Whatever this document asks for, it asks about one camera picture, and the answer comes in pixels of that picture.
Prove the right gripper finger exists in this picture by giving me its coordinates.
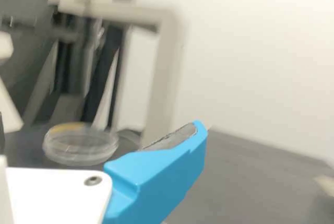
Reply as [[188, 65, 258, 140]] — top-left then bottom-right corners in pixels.
[[103, 120, 209, 224]]

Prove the cream microscope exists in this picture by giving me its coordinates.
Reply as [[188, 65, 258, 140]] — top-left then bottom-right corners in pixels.
[[0, 0, 189, 170]]

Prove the petri dish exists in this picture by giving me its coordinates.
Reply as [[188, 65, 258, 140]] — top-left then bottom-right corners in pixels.
[[42, 122, 118, 167]]

